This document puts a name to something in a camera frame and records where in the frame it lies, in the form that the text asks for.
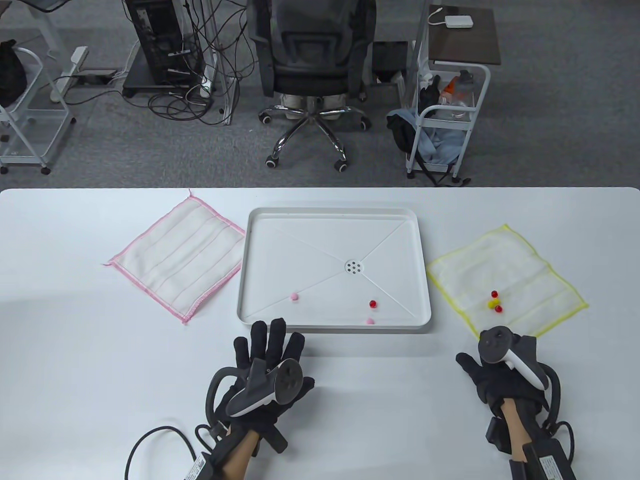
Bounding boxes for brown side table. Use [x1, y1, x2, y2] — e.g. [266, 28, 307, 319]
[429, 5, 502, 66]

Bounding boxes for white cart with bottles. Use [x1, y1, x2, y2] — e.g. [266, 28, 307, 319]
[405, 62, 492, 181]

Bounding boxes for white desk foot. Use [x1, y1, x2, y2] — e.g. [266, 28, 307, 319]
[27, 0, 90, 103]

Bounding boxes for yellow-edged white dish cloth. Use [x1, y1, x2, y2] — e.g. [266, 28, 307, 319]
[426, 224, 588, 340]

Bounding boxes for black strap bag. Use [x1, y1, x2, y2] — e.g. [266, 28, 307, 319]
[386, 112, 418, 156]

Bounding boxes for tangle of black cables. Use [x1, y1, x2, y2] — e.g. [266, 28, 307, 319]
[125, 0, 251, 126]

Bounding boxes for white desk leg frame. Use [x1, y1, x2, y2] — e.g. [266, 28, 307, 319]
[200, 0, 241, 126]

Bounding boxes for pink-edged white dish cloth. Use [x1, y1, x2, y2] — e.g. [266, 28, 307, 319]
[102, 189, 247, 326]

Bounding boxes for dark floor socket box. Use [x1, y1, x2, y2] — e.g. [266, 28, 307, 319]
[75, 70, 118, 86]

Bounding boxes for black box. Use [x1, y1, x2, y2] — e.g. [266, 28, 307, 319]
[372, 41, 408, 83]

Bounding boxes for black wheeled platform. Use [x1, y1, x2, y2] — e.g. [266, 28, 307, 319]
[122, 67, 211, 98]

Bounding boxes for person's left forearm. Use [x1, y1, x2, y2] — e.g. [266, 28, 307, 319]
[220, 432, 261, 480]

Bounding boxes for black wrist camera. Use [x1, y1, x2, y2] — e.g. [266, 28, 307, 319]
[260, 425, 290, 455]
[487, 416, 511, 453]

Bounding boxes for person's right forearm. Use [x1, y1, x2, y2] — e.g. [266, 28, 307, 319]
[500, 397, 538, 468]

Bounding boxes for black labelled wrist module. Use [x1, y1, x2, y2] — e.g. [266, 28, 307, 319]
[187, 450, 226, 480]
[510, 440, 576, 480]

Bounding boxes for person's right hand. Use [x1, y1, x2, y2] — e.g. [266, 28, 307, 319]
[456, 336, 556, 421]

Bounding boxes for black mesh office chair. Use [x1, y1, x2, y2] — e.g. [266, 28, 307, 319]
[246, 0, 377, 173]

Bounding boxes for blue cloth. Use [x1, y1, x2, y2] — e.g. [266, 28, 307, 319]
[400, 107, 463, 166]

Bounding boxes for orange bottle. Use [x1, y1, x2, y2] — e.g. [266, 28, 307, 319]
[439, 75, 461, 106]

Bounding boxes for white rectangular tray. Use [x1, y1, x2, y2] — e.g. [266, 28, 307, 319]
[236, 207, 432, 335]

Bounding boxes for white shoe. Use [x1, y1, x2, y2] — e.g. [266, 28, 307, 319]
[320, 93, 348, 118]
[280, 93, 307, 120]

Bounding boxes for clear bottle with grey cap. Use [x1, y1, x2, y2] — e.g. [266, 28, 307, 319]
[452, 70, 476, 121]

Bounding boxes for black glove cable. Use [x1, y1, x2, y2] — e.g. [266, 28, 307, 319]
[542, 420, 576, 461]
[125, 425, 231, 480]

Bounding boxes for white cart with black bag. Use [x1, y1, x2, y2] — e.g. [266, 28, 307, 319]
[0, 47, 78, 176]

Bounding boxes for black computer tower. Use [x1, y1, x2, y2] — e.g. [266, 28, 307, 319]
[124, 0, 206, 86]

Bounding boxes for grey white hand controller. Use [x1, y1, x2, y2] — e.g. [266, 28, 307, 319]
[205, 357, 305, 436]
[478, 326, 562, 426]

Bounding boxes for person's left hand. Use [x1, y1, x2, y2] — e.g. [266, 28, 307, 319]
[212, 320, 316, 437]

